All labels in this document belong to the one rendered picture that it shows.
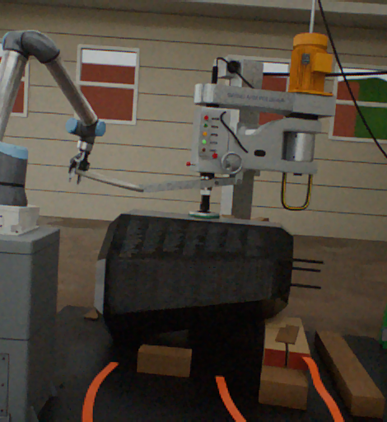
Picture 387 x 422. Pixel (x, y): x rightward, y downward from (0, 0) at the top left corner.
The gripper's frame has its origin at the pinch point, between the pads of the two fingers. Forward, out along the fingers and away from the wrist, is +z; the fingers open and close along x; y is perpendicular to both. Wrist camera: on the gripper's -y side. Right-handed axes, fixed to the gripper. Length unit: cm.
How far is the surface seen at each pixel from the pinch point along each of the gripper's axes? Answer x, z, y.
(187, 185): 63, -18, 31
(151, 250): 39, 26, 44
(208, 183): 75, -23, 37
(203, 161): 65, -35, 37
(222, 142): 73, -51, 42
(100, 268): 20, 46, 24
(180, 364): 48, 80, 84
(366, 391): 99, 57, 166
